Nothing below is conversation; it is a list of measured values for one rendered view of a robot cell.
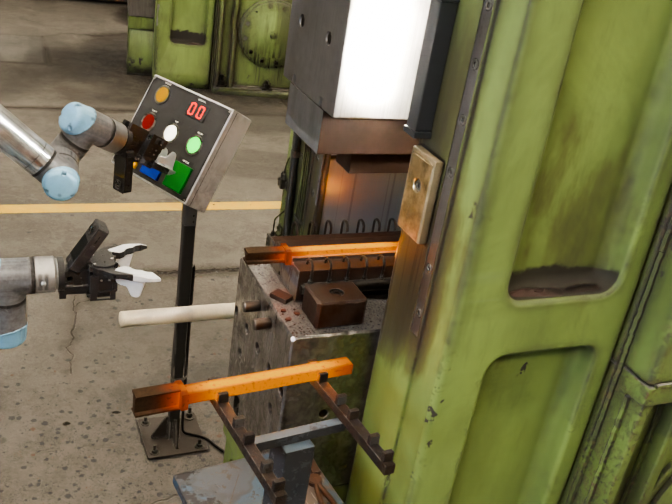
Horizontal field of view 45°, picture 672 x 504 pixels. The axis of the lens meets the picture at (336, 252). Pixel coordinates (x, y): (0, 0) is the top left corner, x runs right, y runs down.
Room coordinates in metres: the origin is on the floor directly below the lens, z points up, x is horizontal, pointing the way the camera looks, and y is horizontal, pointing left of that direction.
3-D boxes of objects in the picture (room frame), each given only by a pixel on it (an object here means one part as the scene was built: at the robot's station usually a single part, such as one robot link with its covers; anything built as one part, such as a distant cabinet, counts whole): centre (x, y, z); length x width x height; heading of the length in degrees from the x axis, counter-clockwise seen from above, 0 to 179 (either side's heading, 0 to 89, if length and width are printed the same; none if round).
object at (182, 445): (2.15, 0.44, 0.05); 0.22 x 0.22 x 0.09; 27
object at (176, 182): (1.98, 0.45, 1.01); 0.07 x 0.05 x 0.07; 52
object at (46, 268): (1.42, 0.58, 0.98); 0.08 x 0.05 x 0.08; 27
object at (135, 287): (1.45, 0.40, 0.98); 0.09 x 0.03 x 0.06; 81
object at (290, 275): (1.78, -0.07, 0.96); 0.42 x 0.20 x 0.09; 117
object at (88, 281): (1.46, 0.50, 0.97); 0.12 x 0.08 x 0.09; 117
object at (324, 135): (1.78, -0.07, 1.32); 0.42 x 0.20 x 0.10; 117
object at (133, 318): (1.95, 0.36, 0.62); 0.44 x 0.05 x 0.05; 117
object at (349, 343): (1.73, -0.10, 0.69); 0.56 x 0.38 x 0.45; 117
